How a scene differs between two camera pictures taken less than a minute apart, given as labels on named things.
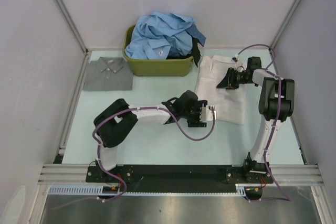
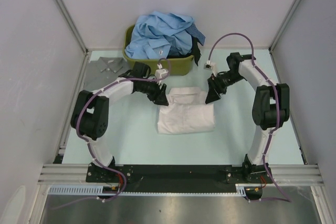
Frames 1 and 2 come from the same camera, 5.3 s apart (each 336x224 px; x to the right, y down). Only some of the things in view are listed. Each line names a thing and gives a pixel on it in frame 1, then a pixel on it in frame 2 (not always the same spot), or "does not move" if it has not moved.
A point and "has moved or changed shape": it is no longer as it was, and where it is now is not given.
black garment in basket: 196,52 does not move
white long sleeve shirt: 229,104 has moved or changed shape
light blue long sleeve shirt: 153,35 does not move
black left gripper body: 192,116 to 151,89
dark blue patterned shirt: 195,32 does not move
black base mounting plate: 180,178 does not move
